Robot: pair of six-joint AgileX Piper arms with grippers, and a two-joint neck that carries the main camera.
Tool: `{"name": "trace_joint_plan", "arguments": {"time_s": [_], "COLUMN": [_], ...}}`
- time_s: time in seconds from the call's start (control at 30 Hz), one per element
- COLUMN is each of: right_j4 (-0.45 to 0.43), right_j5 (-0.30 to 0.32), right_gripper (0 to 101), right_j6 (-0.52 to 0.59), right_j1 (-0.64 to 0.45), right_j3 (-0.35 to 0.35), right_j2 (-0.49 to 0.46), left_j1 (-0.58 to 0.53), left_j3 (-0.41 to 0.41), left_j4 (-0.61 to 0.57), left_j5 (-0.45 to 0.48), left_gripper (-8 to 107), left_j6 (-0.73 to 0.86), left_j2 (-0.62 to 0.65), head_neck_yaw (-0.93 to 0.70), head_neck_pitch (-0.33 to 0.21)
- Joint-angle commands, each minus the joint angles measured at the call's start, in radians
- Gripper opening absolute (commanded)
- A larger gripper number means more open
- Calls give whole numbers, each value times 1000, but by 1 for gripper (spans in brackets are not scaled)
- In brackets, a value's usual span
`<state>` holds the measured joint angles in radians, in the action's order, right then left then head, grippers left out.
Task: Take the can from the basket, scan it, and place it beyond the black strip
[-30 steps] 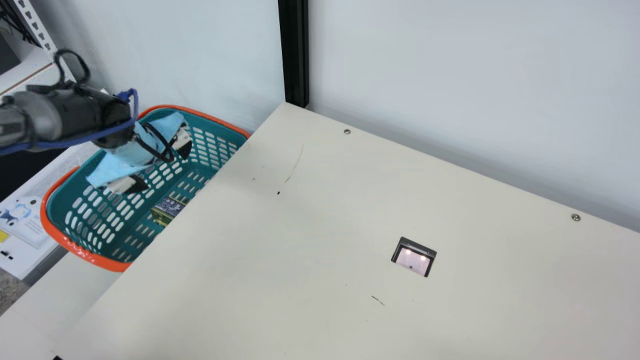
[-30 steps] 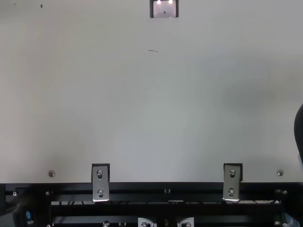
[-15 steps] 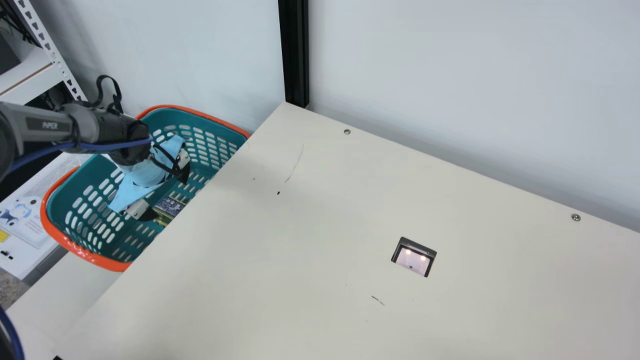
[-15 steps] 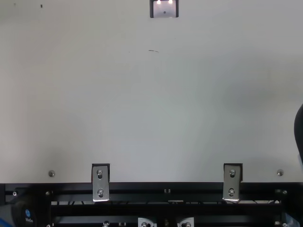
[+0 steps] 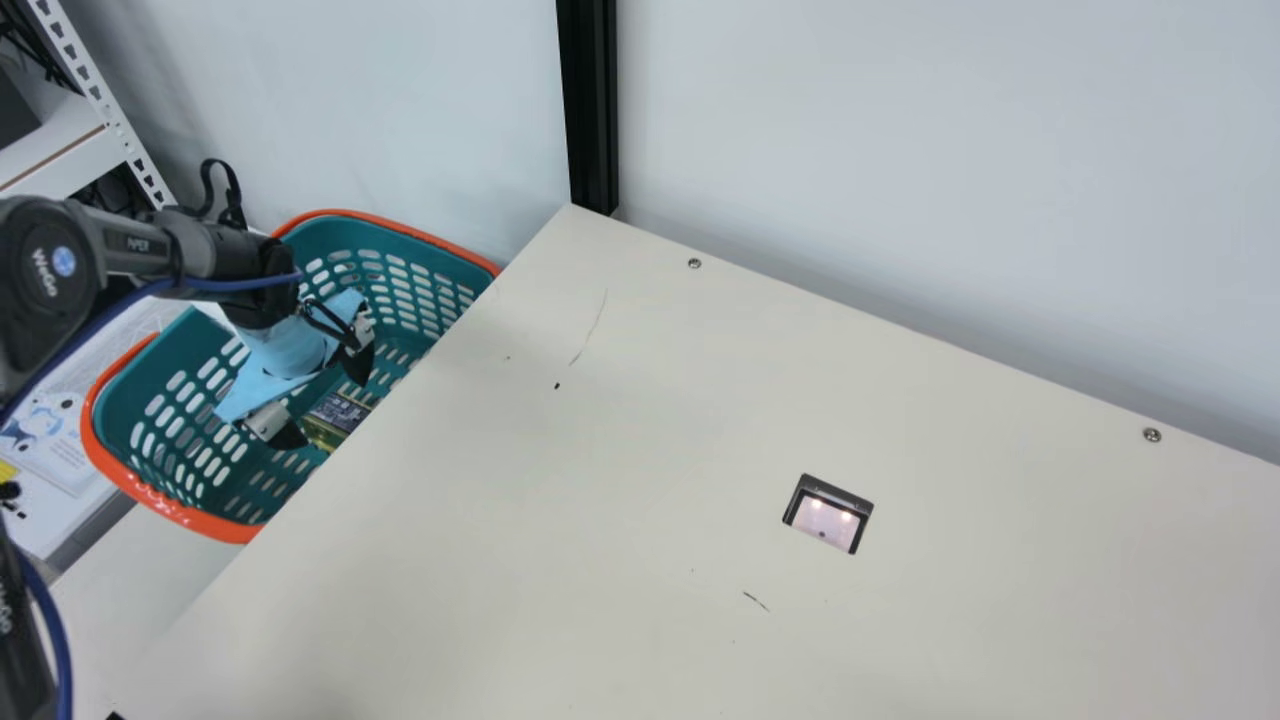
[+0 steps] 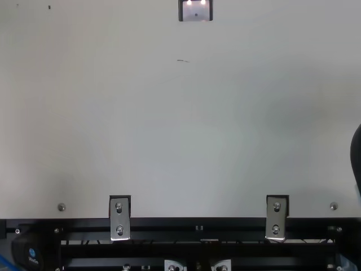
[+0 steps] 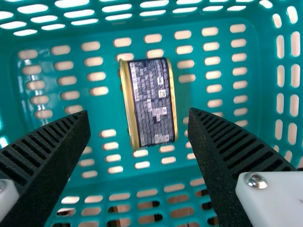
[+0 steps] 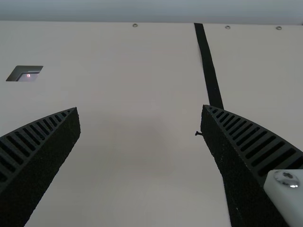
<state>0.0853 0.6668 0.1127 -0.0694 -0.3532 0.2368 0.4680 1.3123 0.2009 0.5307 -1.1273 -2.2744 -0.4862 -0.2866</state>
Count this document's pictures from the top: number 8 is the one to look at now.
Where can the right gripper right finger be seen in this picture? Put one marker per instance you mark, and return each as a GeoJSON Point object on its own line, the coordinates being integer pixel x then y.
{"type": "Point", "coordinates": [243, 160]}

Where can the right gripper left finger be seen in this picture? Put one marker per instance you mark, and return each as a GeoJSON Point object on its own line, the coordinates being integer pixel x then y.
{"type": "Point", "coordinates": [35, 160]}

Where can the black strip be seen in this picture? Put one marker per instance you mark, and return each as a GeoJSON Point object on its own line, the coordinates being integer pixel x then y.
{"type": "Point", "coordinates": [208, 66]}

